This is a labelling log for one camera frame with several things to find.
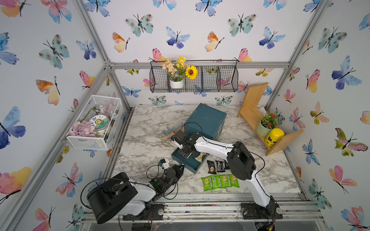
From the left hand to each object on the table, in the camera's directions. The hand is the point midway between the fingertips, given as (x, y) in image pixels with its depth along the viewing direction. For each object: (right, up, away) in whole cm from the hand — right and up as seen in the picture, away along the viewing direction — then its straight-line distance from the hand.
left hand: (187, 166), depth 85 cm
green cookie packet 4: (+27, -8, -3) cm, 28 cm away
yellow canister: (+50, +18, -2) cm, 53 cm away
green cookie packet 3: (+21, -8, -3) cm, 23 cm away
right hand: (-2, +9, +8) cm, 12 cm away
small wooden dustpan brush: (-13, +18, +17) cm, 28 cm away
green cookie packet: (+12, -8, -3) cm, 15 cm away
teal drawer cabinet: (+11, +27, -1) cm, 29 cm away
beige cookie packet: (+7, +3, +5) cm, 10 cm away
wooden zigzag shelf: (+46, +31, +21) cm, 60 cm away
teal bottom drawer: (+2, +1, +1) cm, 2 cm away
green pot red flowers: (+48, +26, +1) cm, 55 cm away
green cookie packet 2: (+15, -8, -3) cm, 17 cm away
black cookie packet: (+15, -2, +3) cm, 15 cm away
